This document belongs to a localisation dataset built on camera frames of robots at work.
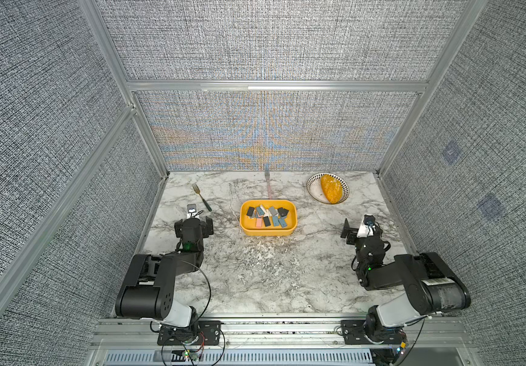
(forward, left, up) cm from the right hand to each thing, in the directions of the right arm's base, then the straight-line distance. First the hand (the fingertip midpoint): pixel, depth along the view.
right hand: (361, 215), depth 88 cm
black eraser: (+8, +44, -9) cm, 45 cm away
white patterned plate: (+23, +12, -12) cm, 29 cm away
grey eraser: (+10, +33, -11) cm, 37 cm away
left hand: (+2, +65, -3) cm, 65 cm away
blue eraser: (+4, +32, -11) cm, 34 cm away
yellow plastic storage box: (+3, +45, -12) cm, 47 cm away
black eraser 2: (+9, +29, -11) cm, 32 cm away
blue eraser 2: (+4, +29, -12) cm, 32 cm away
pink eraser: (+4, +40, -12) cm, 42 cm away
